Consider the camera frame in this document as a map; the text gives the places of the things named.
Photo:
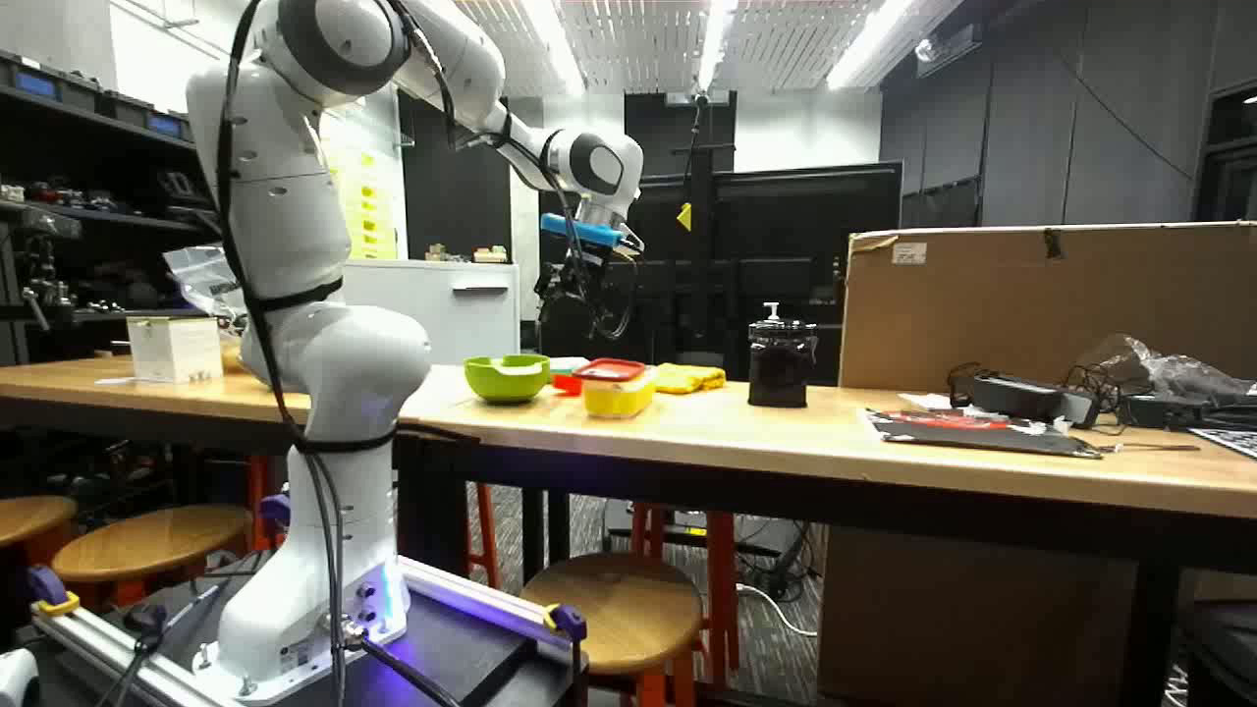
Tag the large brown cardboard panel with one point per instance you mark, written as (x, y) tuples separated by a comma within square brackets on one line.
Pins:
[(1048, 306)]

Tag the red lid with marker tag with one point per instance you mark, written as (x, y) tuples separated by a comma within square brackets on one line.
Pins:
[(616, 372)]

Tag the grey keyboard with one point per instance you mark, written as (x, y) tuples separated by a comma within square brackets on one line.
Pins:
[(1233, 440)]

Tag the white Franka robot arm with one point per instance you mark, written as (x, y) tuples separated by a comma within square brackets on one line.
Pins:
[(342, 368)]

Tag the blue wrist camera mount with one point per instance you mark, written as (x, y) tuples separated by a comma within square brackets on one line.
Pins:
[(585, 234)]

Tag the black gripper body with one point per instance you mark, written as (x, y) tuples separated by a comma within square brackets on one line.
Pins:
[(591, 280)]

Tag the yellow paper poster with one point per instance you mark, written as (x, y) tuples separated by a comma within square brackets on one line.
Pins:
[(374, 203)]

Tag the clear plastic bag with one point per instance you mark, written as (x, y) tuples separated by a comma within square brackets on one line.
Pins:
[(209, 278)]

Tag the black red magazine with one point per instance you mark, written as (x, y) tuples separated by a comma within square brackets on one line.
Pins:
[(983, 428)]

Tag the red metal stool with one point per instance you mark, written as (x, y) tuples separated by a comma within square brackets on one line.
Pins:
[(721, 575)]

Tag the crumpled clear plastic wrap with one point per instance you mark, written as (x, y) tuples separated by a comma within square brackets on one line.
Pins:
[(1159, 372)]

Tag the orange measuring cup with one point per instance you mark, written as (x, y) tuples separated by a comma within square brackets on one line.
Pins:
[(568, 386)]

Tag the green bowl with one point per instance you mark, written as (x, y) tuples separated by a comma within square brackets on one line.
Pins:
[(510, 380)]

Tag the round wooden stool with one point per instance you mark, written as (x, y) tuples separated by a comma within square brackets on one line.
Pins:
[(33, 516), (153, 545), (616, 615)]

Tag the black pump dispenser jar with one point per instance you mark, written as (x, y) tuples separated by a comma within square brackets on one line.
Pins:
[(785, 368)]

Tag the aluminium robot base cart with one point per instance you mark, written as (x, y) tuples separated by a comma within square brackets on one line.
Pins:
[(446, 643)]

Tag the cardboard box under table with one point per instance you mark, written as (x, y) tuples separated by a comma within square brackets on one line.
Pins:
[(977, 630)]

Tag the white cabinet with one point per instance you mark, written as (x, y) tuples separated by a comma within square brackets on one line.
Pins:
[(446, 306)]

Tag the black storage shelf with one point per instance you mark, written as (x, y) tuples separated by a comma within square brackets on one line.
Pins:
[(91, 210)]

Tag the ceiling light strip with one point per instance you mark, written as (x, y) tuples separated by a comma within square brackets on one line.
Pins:
[(556, 45), (869, 42), (716, 42)]

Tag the white cardboard box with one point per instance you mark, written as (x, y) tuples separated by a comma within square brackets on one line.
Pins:
[(176, 352)]

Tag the black headset device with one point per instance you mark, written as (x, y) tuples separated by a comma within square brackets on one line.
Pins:
[(1008, 393)]

